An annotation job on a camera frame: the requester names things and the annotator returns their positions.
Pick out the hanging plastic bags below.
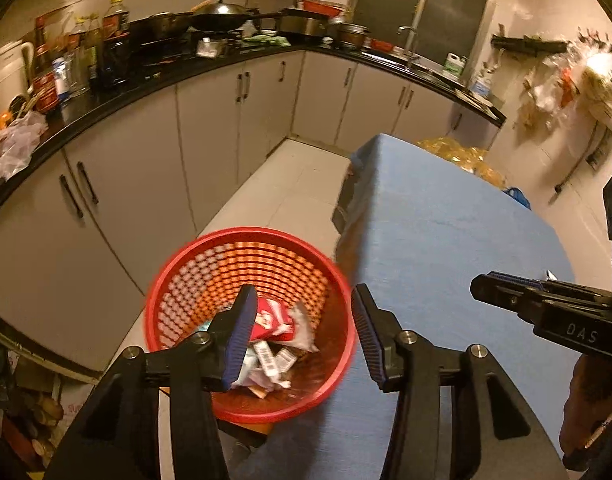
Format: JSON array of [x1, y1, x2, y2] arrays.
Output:
[[518, 35, 612, 136]]

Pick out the blue white packet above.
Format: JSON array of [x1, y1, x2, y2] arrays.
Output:
[[52, 57, 72, 103]]

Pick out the white electric kettle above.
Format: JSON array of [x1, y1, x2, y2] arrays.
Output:
[[0, 40, 36, 126]]

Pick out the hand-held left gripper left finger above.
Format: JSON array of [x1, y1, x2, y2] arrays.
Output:
[[43, 284, 259, 480]]

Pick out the chrome faucet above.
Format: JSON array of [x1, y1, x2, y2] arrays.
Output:
[[397, 25, 421, 68]]

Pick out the red label sauce bottle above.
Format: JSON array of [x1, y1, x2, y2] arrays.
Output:
[[33, 15, 62, 113]]

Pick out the pink plastic bag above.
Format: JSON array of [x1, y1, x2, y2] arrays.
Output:
[[0, 110, 49, 181]]

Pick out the blue plastic bag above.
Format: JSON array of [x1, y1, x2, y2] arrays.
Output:
[[503, 187, 531, 211]]

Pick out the white medicine box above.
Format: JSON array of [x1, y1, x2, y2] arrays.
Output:
[[253, 340, 297, 386]]

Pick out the blue tablecloth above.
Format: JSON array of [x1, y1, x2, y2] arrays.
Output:
[[226, 132, 576, 480]]

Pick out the yellow plastic bag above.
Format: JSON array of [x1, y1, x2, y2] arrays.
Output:
[[416, 135, 509, 188]]

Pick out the small metal pot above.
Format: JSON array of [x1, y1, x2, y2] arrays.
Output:
[[336, 22, 371, 51]]

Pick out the black wall rack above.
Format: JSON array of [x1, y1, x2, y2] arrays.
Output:
[[490, 34, 569, 56]]

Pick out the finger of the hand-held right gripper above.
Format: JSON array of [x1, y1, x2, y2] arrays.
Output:
[[518, 279, 612, 311], [470, 271, 542, 320]]

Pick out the red plastic basin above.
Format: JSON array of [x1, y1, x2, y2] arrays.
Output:
[[298, 0, 351, 18]]

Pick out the white kitchen base cabinet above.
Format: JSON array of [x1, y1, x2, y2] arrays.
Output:
[[0, 47, 506, 386]]

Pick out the green cloth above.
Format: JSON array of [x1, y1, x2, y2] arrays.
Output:
[[243, 34, 291, 48]]

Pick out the white green label bottle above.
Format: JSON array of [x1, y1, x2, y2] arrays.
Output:
[[443, 51, 469, 81]]

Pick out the person's right hand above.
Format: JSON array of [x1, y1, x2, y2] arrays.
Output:
[[560, 355, 612, 441]]

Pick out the black frying pan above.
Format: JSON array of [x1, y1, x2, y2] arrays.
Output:
[[131, 11, 197, 43]]

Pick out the dark wok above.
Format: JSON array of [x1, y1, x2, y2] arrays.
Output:
[[191, 0, 281, 33]]

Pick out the steel cooking pot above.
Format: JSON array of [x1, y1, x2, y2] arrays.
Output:
[[278, 7, 331, 38]]

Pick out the white wrapper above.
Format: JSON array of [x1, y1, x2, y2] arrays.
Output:
[[281, 305, 321, 353]]

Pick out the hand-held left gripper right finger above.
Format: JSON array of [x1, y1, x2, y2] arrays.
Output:
[[351, 284, 559, 480]]

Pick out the red snack packet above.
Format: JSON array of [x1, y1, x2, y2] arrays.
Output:
[[253, 297, 297, 343]]

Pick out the hanging dark hose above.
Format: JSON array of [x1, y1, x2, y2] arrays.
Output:
[[553, 125, 611, 206]]

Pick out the clear plastic bottle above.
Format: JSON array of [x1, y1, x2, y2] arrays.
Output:
[[470, 67, 494, 101]]

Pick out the dark yellow cap oil bottle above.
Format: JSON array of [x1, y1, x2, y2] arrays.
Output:
[[102, 0, 133, 88]]

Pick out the dark framed window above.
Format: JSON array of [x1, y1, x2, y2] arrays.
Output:
[[353, 0, 501, 66]]

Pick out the red mesh basket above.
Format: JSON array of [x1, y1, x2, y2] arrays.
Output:
[[145, 227, 357, 423]]

